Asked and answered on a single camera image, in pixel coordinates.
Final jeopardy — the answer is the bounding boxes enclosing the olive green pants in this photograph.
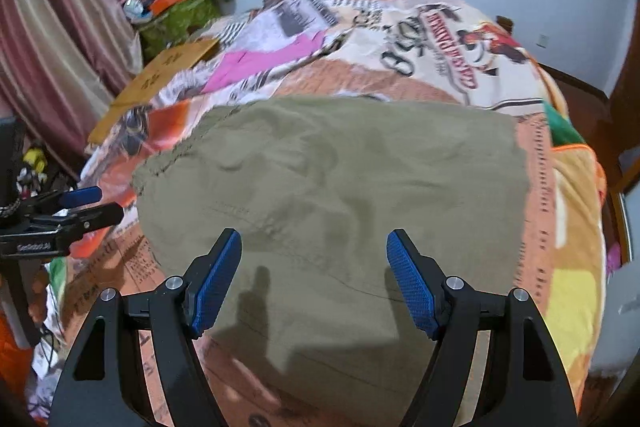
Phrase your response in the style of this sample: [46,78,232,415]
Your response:
[132,96,529,426]

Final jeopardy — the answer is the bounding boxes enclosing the yellow orange fleece blanket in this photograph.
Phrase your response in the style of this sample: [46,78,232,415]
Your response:
[537,66,609,413]

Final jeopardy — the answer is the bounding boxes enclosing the white plastic storage cabinet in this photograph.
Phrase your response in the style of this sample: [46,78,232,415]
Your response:
[590,259,640,376]

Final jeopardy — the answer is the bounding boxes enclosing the cardboard piece on bed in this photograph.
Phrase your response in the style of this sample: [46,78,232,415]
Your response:
[87,39,219,145]

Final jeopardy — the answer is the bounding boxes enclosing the striped pink beige curtain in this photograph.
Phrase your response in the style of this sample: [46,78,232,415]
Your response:
[1,0,142,171]

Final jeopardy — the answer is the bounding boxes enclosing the pink slipper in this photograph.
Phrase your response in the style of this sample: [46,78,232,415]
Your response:
[606,242,622,277]

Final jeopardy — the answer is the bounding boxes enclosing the green patterned storage basket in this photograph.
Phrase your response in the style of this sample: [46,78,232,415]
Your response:
[138,0,221,63]

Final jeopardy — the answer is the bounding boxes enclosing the newspaper print bed cover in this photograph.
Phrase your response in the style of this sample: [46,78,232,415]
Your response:
[56,0,559,427]

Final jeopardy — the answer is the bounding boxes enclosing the white wall socket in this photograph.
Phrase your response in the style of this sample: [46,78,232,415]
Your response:
[536,34,549,49]

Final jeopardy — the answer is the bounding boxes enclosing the wooden bed post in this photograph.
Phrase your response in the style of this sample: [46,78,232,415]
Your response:
[496,15,514,35]

